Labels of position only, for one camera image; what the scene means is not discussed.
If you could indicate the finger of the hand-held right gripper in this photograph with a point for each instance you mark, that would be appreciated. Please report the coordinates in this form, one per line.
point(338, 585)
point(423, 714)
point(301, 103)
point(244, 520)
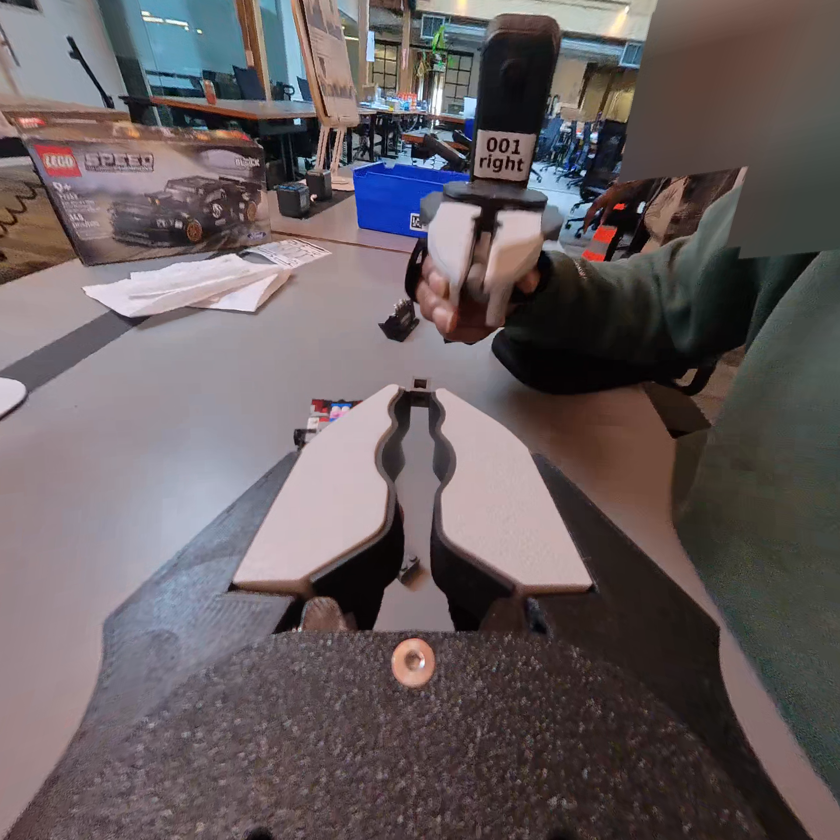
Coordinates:
point(453, 250)
point(515, 256)

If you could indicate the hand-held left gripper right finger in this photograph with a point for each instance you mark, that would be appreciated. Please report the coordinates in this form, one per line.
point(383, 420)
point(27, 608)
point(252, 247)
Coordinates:
point(512, 519)

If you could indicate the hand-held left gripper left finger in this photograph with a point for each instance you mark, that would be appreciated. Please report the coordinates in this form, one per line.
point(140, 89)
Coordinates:
point(315, 519)

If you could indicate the partly built lego car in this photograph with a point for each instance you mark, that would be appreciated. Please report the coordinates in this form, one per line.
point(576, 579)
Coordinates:
point(322, 418)

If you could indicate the person's right forearm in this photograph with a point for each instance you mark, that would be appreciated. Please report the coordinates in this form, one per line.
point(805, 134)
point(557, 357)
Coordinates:
point(630, 315)

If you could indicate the black lego assembly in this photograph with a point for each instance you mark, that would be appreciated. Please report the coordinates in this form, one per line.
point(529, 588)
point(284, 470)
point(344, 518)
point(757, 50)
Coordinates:
point(398, 323)

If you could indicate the lego set box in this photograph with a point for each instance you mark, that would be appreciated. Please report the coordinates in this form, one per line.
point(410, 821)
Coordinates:
point(145, 197)

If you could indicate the person's right hand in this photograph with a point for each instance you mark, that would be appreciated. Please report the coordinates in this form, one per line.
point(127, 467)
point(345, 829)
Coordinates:
point(460, 326)

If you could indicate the blue bin with white label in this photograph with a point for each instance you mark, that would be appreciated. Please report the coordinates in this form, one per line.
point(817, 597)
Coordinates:
point(394, 197)

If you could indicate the small black box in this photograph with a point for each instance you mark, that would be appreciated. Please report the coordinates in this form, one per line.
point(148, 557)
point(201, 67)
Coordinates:
point(293, 200)
point(319, 184)

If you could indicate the printed white sheet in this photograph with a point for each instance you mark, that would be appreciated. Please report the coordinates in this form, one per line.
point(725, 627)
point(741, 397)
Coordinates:
point(295, 252)

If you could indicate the poster on wooden easel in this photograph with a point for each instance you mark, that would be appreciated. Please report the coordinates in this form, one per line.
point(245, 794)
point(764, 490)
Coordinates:
point(328, 59)

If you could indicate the person's green sweatshirt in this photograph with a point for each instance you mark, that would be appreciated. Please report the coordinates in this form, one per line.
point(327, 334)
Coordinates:
point(775, 525)

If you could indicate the long wooden table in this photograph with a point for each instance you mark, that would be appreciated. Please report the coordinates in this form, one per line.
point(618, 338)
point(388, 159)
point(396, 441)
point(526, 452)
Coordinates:
point(223, 108)

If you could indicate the white paper bags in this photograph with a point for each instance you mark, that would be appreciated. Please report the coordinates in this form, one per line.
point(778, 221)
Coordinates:
point(184, 282)

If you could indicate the white book stand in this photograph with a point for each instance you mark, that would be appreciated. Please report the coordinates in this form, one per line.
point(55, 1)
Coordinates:
point(11, 397)

